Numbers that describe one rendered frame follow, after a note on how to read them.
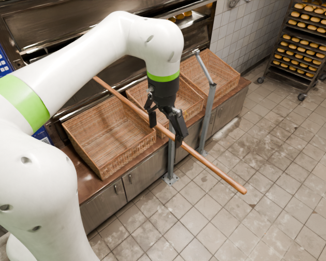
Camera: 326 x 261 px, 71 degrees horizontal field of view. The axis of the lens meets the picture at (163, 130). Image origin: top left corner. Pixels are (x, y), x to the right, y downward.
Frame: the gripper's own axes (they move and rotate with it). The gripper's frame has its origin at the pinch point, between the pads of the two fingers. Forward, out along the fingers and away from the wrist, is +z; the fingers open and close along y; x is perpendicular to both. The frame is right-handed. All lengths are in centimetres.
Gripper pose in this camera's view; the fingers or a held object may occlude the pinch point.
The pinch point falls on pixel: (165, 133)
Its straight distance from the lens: 84.2
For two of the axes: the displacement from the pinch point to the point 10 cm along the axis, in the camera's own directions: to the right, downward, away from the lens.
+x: 7.4, -5.1, 4.4
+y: 6.8, 5.3, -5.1
